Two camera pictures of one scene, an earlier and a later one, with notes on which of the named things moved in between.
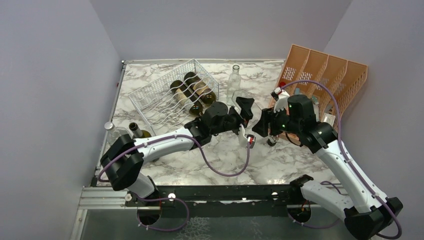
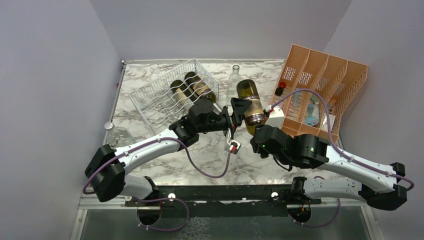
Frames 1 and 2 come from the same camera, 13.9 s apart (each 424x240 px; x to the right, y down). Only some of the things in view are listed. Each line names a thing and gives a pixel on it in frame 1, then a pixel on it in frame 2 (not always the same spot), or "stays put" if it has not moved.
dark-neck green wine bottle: [186, 98] stays put
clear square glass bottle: [234, 83] stays put
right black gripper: [262, 126] -> [256, 147]
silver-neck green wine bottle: [206, 94] stays put
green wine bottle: [139, 133] -> [255, 114]
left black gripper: [246, 114] stays put
